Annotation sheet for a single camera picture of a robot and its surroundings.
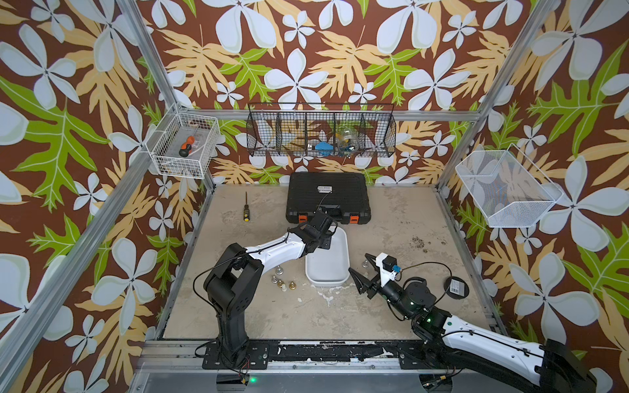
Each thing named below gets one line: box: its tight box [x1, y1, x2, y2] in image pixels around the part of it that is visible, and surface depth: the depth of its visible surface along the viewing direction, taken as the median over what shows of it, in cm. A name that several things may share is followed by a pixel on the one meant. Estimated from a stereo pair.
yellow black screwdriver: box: [243, 191, 251, 223], surface depth 110 cm
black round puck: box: [443, 275, 471, 301], surface depth 88 cm
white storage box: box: [305, 225, 350, 288], surface depth 96 cm
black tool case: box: [285, 171, 372, 225], surface depth 112 cm
